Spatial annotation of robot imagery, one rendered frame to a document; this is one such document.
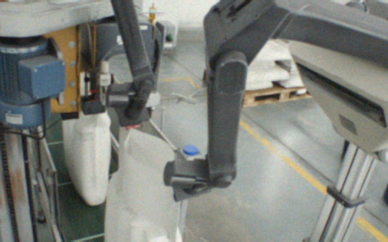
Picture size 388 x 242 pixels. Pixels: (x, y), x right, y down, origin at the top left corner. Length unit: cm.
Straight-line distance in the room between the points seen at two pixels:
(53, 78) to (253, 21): 69
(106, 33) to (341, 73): 75
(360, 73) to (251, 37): 52
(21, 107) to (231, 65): 75
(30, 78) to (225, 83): 62
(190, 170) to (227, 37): 43
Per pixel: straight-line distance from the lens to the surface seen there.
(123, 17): 100
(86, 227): 184
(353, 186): 129
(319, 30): 51
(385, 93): 90
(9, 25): 102
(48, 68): 102
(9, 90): 111
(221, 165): 77
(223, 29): 49
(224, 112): 61
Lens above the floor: 165
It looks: 27 degrees down
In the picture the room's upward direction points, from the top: 8 degrees clockwise
